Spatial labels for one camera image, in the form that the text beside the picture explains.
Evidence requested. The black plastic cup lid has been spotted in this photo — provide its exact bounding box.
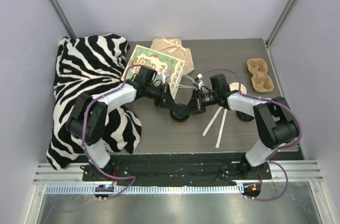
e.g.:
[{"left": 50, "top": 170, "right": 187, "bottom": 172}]
[{"left": 170, "top": 104, "right": 190, "bottom": 123}]

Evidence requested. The brown paper coffee cup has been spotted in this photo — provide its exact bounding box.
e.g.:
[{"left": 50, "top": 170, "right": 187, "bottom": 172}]
[{"left": 173, "top": 119, "right": 187, "bottom": 127}]

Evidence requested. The green illustrated paper bag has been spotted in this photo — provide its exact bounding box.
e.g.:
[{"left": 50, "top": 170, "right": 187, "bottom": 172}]
[{"left": 121, "top": 45, "right": 185, "bottom": 98}]

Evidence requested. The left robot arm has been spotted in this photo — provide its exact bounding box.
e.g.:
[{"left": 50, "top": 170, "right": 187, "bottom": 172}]
[{"left": 66, "top": 65, "right": 183, "bottom": 181}]

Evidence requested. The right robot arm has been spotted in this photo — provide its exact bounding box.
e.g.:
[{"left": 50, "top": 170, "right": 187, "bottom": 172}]
[{"left": 177, "top": 74, "right": 301, "bottom": 179}]

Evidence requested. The white wrapped straw left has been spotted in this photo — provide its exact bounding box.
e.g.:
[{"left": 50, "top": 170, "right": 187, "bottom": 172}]
[{"left": 202, "top": 107, "right": 222, "bottom": 136}]

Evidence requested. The white wrapped straw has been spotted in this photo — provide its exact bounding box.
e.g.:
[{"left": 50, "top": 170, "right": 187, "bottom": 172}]
[
  {"left": 215, "top": 109, "right": 227, "bottom": 149},
  {"left": 202, "top": 107, "right": 222, "bottom": 136}
]

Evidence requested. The white wrapped straw right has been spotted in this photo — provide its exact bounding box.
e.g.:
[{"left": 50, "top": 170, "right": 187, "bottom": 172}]
[{"left": 215, "top": 109, "right": 227, "bottom": 149}]

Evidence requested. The beige cloth pouch with ribbon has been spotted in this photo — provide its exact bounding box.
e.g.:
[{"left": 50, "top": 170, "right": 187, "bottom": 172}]
[{"left": 150, "top": 38, "right": 194, "bottom": 75}]

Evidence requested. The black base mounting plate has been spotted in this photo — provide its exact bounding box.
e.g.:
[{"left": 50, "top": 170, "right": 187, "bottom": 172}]
[{"left": 80, "top": 153, "right": 272, "bottom": 187}]

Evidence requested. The brown cardboard cup carrier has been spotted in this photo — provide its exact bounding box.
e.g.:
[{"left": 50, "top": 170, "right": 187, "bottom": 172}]
[{"left": 246, "top": 58, "right": 274, "bottom": 93}]

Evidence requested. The zebra print plush blanket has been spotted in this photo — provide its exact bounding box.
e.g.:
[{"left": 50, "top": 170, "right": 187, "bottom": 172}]
[{"left": 46, "top": 33, "right": 142, "bottom": 170}]

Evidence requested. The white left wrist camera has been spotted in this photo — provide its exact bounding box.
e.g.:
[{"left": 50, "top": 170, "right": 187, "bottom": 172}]
[{"left": 156, "top": 71, "right": 171, "bottom": 83}]

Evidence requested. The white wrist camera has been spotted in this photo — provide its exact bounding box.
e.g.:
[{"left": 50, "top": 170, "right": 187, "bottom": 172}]
[
  {"left": 156, "top": 71, "right": 171, "bottom": 83},
  {"left": 192, "top": 74, "right": 205, "bottom": 90}
]

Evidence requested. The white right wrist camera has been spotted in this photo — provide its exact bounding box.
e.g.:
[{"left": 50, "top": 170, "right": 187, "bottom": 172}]
[{"left": 192, "top": 74, "right": 205, "bottom": 90}]

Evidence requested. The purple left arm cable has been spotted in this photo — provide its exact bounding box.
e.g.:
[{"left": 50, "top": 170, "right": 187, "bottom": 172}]
[{"left": 81, "top": 64, "right": 141, "bottom": 199}]

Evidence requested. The aluminium frame rail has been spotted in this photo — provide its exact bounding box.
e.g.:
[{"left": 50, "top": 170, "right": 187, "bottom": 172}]
[{"left": 33, "top": 160, "right": 323, "bottom": 186}]

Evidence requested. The white slotted cable duct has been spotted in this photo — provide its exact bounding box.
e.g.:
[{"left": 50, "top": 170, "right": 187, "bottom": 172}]
[{"left": 45, "top": 183, "right": 244, "bottom": 195}]

